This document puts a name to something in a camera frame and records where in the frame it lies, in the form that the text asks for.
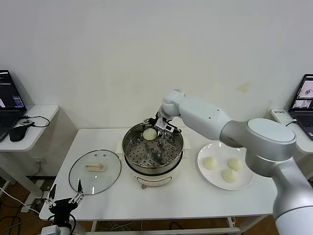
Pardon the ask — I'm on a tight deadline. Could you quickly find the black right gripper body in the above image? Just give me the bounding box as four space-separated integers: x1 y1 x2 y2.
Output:
149 117 169 130

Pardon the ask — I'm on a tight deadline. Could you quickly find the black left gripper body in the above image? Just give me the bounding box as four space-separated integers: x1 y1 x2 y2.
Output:
49 198 80 226

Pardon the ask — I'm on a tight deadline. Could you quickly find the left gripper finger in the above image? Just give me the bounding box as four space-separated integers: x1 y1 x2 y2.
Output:
48 184 58 209
69 180 86 204

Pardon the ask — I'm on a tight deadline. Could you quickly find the white steamed baozi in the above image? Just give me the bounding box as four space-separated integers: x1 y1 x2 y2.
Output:
202 156 219 170
142 128 157 141
226 158 244 171
221 168 238 183

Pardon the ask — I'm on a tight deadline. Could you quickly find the round glass pot lid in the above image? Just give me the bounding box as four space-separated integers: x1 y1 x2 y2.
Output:
68 149 122 196

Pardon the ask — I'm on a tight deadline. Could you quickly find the stainless steel steamer basket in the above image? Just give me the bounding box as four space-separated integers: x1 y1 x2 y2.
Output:
122 120 184 172

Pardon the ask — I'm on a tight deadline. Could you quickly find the cream electric cooker base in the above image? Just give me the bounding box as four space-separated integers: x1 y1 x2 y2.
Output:
116 136 192 190

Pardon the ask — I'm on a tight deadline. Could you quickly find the round white plate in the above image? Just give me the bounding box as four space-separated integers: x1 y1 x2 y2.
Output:
197 142 254 191

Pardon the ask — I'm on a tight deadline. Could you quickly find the black computer mouse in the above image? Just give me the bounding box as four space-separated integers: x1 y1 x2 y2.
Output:
9 126 27 142

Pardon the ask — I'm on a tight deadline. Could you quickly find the white side table with mouse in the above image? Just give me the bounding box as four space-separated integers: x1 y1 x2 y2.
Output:
0 105 79 213

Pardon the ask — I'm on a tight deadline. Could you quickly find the black laptop with dark screen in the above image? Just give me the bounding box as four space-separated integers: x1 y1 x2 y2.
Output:
0 70 28 143

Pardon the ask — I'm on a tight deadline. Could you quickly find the grey laptop with bright screen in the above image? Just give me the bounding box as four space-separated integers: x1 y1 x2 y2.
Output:
288 74 313 141

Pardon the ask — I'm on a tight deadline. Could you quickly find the white side table with label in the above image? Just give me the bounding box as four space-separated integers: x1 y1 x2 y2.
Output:
270 109 313 155

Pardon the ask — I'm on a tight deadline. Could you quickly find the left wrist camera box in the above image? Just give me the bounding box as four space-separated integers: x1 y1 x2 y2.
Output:
41 225 61 235

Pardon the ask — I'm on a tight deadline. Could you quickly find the black hub with cable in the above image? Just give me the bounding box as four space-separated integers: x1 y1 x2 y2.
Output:
21 115 51 128

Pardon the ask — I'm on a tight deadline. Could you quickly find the white main table frame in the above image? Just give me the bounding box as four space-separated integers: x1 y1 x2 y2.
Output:
47 215 269 235

